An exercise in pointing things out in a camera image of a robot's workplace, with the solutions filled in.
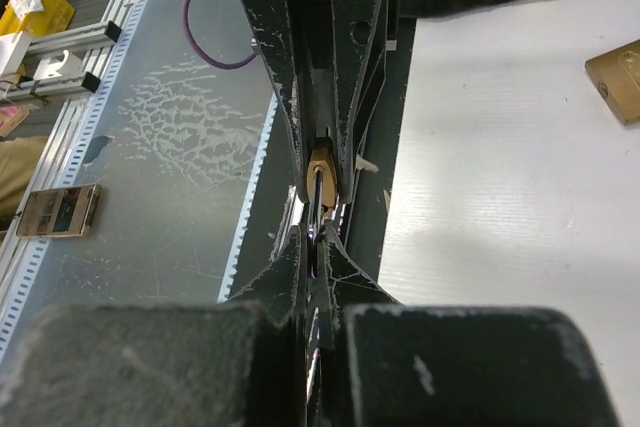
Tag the large brass padlock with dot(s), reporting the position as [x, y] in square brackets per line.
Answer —
[615, 75]

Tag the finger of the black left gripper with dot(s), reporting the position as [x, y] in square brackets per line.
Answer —
[354, 23]
[272, 28]

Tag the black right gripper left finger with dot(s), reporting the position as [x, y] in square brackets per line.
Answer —
[237, 363]

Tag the small brass padlock long shackle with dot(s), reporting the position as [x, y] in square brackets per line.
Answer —
[321, 186]

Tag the yellow box with tissue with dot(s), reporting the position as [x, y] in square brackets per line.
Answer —
[36, 17]

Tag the phone on metal surface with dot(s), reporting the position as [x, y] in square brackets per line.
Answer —
[59, 213]

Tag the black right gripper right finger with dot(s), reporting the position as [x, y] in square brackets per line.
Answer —
[384, 363]

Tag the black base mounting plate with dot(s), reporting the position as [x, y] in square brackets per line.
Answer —
[270, 206]

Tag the light blue cable duct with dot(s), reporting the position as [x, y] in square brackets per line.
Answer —
[61, 162]

